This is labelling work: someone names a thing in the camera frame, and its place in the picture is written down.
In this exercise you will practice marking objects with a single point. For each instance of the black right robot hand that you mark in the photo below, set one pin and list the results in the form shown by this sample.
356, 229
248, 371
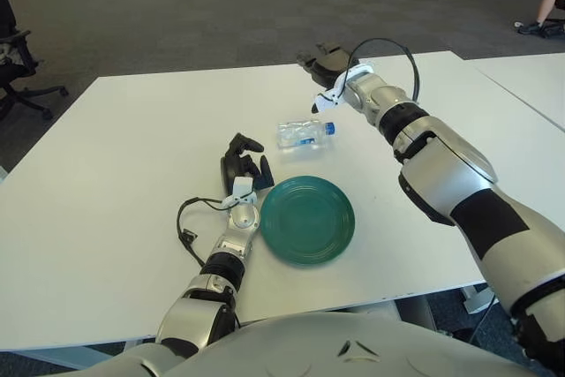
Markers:
329, 65

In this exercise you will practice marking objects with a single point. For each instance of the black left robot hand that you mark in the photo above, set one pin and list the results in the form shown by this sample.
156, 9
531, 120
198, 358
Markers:
229, 167

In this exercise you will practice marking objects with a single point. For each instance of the clear plastic bottle blue cap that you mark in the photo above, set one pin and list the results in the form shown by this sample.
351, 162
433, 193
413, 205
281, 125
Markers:
300, 134

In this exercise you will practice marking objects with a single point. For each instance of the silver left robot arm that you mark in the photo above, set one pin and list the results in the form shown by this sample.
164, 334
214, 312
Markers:
240, 220

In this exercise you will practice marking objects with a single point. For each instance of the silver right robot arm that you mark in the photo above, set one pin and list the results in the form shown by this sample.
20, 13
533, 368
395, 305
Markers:
446, 174

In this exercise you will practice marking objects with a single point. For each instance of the green round plate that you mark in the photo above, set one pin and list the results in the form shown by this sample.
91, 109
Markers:
307, 222

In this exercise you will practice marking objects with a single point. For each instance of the grey robot torso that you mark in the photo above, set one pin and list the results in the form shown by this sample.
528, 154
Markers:
309, 346

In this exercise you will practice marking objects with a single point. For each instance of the seated person in shorts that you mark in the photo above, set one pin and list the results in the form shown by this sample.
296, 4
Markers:
547, 2

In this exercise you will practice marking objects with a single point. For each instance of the black office chair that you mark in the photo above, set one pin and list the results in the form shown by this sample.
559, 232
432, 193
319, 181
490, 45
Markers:
13, 70

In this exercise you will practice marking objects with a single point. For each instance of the white table frame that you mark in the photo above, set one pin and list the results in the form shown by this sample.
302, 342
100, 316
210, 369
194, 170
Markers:
479, 299

